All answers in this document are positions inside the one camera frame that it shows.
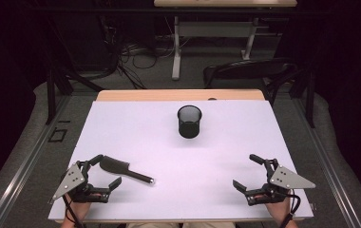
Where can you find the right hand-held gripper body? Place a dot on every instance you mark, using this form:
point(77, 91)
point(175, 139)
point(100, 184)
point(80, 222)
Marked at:
point(280, 183)

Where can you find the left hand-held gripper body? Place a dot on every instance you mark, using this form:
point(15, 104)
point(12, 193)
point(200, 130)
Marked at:
point(72, 180)

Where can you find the black comb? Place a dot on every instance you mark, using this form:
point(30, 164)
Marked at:
point(113, 165)

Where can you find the black mesh pen holder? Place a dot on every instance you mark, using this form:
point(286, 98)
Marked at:
point(189, 125)

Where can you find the person's right hand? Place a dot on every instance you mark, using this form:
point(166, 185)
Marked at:
point(278, 211)

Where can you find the person's left hand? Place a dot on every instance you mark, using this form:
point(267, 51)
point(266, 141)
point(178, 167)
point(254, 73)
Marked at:
point(79, 209)

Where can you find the white paper sheet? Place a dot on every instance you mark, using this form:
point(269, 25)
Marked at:
point(169, 202)

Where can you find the black metal stand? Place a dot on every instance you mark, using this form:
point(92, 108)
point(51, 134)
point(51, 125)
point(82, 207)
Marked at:
point(51, 95)
point(310, 101)

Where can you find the black chair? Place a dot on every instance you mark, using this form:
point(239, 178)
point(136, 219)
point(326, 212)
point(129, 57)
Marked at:
point(248, 71)

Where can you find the wooden table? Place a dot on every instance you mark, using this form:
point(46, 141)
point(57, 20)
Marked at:
point(169, 95)

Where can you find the wooden desk with white legs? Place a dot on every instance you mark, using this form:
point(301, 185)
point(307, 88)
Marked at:
point(226, 3)

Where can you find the aluminium floor rail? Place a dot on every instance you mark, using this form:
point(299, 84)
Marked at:
point(326, 164)
point(26, 164)

